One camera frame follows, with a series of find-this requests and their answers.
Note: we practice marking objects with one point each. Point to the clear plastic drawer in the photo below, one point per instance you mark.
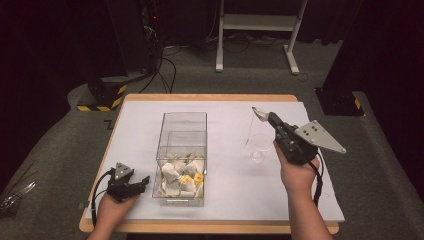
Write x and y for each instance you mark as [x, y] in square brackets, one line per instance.
[178, 201]

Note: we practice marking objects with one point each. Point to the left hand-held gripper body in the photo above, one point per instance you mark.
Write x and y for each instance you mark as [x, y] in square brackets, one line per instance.
[122, 186]

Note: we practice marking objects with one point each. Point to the grey tape piece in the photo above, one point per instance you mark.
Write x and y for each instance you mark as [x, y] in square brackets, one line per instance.
[83, 205]

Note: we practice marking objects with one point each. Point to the black base with yellow mark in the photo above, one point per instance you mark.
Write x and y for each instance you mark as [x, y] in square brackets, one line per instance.
[338, 101]

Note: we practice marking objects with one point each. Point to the clear plastic cup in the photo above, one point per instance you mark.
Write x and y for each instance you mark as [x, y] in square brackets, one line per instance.
[260, 114]

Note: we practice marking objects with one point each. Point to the white metal stand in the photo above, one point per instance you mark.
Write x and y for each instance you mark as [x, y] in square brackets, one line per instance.
[256, 22]

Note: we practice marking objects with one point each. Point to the black base with striped edge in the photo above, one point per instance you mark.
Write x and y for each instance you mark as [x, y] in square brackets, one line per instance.
[103, 91]

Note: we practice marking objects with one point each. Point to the black equipment rack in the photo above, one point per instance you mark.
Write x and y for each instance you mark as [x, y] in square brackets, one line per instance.
[146, 33]

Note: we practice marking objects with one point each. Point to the folded metal stand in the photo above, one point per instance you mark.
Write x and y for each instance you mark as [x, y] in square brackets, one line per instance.
[15, 196]

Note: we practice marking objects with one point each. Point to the person's right hand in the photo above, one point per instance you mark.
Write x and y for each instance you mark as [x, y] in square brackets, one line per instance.
[298, 178]

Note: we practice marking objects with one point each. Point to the pile of tea bags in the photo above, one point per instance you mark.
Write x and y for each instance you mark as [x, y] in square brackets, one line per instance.
[180, 176]

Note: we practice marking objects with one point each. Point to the person's left hand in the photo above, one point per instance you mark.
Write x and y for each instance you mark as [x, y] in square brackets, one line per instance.
[110, 213]

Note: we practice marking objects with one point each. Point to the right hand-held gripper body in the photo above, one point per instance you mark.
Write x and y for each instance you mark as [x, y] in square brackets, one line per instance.
[300, 146]

